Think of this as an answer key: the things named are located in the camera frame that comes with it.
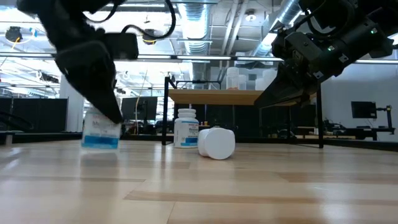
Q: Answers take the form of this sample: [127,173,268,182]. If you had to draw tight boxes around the white pillar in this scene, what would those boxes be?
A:
[59,74,85,133]

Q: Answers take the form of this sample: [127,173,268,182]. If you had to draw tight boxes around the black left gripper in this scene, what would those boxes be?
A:
[43,18,140,124]

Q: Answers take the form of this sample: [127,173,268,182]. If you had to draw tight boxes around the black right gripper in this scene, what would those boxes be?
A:
[254,30,352,109]

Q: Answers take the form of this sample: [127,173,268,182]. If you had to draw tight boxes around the black office desk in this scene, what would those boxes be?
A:
[323,124,397,141]

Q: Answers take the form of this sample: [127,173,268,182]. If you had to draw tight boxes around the small black monitor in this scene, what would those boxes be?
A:
[351,101,378,119]

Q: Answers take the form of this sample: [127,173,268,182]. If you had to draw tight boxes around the white melatonin bottle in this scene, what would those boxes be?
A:
[173,108,200,149]
[80,106,123,151]
[197,126,236,161]

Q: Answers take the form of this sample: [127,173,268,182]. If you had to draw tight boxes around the wooden shelf with black legs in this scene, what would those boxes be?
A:
[160,76,325,149]

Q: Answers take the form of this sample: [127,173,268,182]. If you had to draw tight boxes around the large black monitor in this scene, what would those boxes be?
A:
[121,96,159,121]

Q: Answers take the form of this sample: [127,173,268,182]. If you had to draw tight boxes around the silver smooth ventilation duct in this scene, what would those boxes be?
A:
[251,0,312,57]

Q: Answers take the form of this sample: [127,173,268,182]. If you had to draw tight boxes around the overhead light bar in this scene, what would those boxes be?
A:
[0,52,398,65]

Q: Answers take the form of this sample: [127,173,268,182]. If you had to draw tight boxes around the silver ribbed ventilation duct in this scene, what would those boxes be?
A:
[177,2,215,55]

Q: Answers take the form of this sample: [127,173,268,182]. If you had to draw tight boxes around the black room partition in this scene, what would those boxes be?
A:
[174,104,318,139]
[0,98,68,134]

